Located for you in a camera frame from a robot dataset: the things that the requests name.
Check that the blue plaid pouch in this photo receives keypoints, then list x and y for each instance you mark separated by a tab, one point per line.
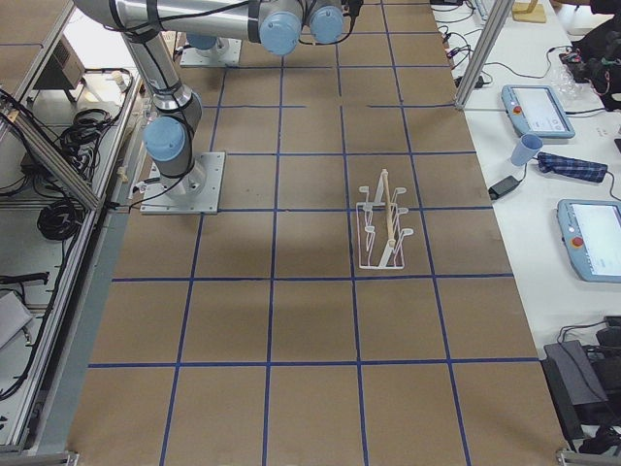
589	171

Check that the aluminium frame post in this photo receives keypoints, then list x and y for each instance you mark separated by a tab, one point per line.
491	31

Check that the near teach pendant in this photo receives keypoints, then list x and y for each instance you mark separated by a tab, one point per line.
591	234

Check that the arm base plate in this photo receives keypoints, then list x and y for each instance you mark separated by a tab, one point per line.
198	192
219	53

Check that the white wire cup rack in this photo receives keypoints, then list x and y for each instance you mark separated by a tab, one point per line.
380	236

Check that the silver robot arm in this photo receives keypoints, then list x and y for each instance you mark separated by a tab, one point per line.
325	22
169	138

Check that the blue cup on desk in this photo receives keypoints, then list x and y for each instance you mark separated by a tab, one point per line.
527	147

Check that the teach pendant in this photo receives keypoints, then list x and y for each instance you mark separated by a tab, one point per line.
591	234
536	109

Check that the far teach pendant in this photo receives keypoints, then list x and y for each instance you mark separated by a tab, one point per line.
536	109

